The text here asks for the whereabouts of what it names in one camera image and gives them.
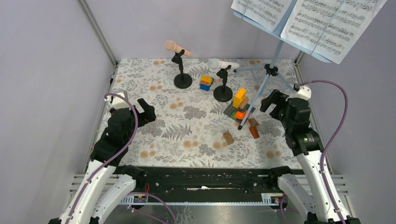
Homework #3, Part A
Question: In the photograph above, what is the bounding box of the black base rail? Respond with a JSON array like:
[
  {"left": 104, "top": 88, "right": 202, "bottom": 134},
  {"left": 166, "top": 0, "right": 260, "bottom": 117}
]
[{"left": 114, "top": 165, "right": 303, "bottom": 204}]

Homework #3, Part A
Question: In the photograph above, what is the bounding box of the tan wooden block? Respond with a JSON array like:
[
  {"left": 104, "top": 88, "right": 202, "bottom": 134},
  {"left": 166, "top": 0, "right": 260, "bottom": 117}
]
[{"left": 222, "top": 131, "right": 234, "bottom": 145}]

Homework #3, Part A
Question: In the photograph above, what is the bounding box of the beige wooden block on plate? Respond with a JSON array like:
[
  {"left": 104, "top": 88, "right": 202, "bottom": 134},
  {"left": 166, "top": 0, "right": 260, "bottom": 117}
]
[{"left": 239, "top": 97, "right": 249, "bottom": 110}]

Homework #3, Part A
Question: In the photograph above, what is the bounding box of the blue yellow toy figure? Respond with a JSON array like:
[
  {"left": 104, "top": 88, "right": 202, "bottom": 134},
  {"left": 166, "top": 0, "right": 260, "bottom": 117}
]
[{"left": 199, "top": 76, "right": 213, "bottom": 91}]

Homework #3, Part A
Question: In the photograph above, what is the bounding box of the yellow toy block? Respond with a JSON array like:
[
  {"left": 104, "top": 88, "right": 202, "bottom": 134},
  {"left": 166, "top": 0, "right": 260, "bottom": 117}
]
[{"left": 232, "top": 88, "right": 246, "bottom": 108}]

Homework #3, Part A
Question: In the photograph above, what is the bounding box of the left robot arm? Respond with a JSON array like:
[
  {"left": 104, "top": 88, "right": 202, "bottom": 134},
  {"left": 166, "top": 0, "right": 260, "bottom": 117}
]
[{"left": 49, "top": 94, "right": 156, "bottom": 224}]

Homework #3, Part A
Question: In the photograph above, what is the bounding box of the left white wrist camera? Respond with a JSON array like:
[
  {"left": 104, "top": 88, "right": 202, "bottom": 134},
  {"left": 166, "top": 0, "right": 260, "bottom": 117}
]
[{"left": 110, "top": 90, "right": 130, "bottom": 109}]

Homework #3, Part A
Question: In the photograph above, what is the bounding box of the floral table mat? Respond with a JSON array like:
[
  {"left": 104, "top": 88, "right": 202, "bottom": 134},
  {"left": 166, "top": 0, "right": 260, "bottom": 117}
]
[{"left": 111, "top": 58, "right": 300, "bottom": 169}]

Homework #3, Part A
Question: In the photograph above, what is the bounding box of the sheet music page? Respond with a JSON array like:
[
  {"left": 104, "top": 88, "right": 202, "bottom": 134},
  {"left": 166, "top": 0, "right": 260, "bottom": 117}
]
[
  {"left": 231, "top": 0, "right": 292, "bottom": 31},
  {"left": 281, "top": 0, "right": 386, "bottom": 64}
]

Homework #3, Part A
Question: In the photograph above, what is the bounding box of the orange curved toy block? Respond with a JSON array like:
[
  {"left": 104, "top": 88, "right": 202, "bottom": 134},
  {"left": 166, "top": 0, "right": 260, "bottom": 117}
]
[{"left": 233, "top": 110, "right": 247, "bottom": 120}]

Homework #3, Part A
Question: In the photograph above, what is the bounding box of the right black microphone stand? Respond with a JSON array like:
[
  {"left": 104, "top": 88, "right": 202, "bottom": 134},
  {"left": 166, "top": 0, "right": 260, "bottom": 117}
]
[{"left": 213, "top": 65, "right": 233, "bottom": 102}]

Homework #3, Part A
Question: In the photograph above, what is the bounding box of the white toy microphone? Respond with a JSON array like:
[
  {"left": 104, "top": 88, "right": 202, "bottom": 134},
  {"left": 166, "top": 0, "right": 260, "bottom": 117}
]
[{"left": 207, "top": 58, "right": 240, "bottom": 70}]

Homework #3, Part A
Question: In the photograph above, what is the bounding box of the red brown wooden block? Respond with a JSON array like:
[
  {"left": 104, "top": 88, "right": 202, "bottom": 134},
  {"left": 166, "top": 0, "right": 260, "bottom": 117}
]
[{"left": 249, "top": 126, "right": 260, "bottom": 139}]

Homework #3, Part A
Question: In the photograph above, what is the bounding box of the pink toy microphone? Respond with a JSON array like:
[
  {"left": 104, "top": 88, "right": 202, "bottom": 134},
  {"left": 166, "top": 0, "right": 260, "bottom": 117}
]
[{"left": 164, "top": 41, "right": 193, "bottom": 57}]

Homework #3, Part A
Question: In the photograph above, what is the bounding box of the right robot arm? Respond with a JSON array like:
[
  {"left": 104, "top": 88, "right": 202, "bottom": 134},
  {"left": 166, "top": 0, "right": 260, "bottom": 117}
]
[{"left": 260, "top": 86, "right": 360, "bottom": 224}]

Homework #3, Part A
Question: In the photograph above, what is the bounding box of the light blue music stand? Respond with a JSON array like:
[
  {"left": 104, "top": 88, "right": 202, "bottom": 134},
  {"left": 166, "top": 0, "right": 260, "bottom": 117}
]
[{"left": 230, "top": 0, "right": 387, "bottom": 131}]

